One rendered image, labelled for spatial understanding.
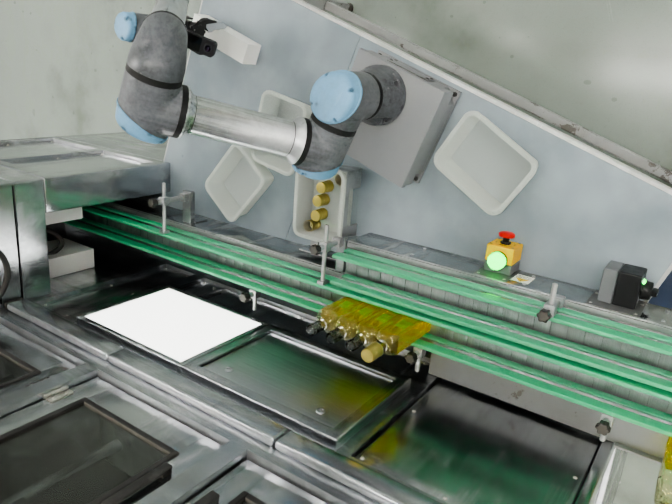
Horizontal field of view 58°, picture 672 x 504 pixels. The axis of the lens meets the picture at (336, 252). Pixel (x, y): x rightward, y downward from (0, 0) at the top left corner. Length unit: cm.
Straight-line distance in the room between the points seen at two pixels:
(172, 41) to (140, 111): 15
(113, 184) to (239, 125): 86
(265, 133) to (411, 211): 51
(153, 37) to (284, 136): 35
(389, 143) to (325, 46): 39
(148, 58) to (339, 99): 41
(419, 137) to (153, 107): 64
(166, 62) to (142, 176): 98
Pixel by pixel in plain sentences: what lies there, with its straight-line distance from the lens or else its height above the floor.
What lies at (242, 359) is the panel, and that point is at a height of 119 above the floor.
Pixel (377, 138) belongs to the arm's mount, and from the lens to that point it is 161.
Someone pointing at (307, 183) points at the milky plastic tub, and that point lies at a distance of 182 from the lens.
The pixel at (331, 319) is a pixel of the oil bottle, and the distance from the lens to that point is 150.
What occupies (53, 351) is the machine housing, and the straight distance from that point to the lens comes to 180.
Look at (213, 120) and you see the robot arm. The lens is 137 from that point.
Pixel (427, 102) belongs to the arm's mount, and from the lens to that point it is 154.
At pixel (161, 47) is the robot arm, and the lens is 130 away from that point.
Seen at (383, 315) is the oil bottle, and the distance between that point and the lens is 153.
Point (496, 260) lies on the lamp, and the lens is 152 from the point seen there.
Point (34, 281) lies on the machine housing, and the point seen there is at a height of 129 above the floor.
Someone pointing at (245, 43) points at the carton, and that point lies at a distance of 191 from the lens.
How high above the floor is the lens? 224
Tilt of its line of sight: 53 degrees down
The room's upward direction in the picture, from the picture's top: 111 degrees counter-clockwise
